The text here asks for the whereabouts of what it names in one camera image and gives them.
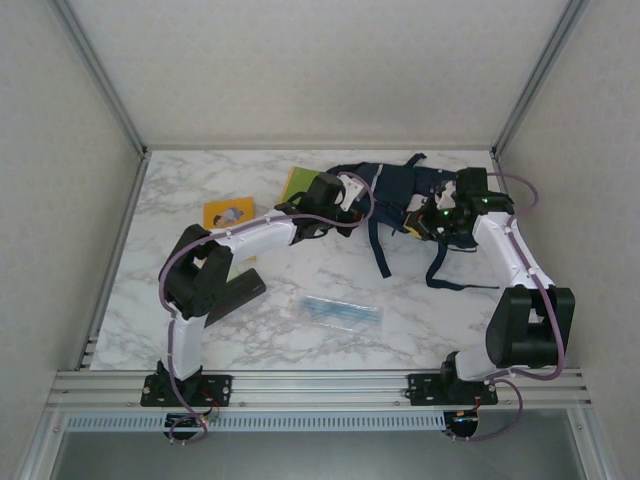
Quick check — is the green book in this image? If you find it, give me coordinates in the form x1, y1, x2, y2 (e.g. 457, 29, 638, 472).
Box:
274, 166, 326, 206

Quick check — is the navy blue backpack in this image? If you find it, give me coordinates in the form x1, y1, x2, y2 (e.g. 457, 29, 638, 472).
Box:
327, 153, 501, 292

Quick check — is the orange book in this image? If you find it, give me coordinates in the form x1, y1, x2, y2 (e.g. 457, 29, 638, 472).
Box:
203, 197, 259, 230

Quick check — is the clear bag of blue pens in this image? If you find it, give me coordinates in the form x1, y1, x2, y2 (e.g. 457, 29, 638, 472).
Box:
298, 294, 385, 337

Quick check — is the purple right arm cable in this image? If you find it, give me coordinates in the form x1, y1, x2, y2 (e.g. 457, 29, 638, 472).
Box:
447, 171, 569, 444

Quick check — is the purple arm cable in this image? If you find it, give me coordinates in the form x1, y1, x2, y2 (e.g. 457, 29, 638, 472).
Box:
158, 172, 376, 446
447, 171, 569, 444

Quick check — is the aluminium frame post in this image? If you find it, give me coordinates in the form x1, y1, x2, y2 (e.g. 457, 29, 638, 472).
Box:
490, 0, 591, 157
49, 0, 151, 159

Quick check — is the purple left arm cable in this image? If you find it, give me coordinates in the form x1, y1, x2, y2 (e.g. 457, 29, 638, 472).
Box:
158, 172, 376, 446

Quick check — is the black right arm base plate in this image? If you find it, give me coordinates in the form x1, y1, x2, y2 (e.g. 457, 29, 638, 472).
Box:
407, 372, 500, 407

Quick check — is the aluminium mounting rail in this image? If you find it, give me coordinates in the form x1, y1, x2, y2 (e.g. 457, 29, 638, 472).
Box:
47, 368, 594, 412

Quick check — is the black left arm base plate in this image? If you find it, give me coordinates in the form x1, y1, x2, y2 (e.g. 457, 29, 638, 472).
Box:
141, 372, 235, 407

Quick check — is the white slotted cable duct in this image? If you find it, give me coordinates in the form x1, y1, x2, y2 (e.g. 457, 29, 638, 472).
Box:
66, 412, 446, 432

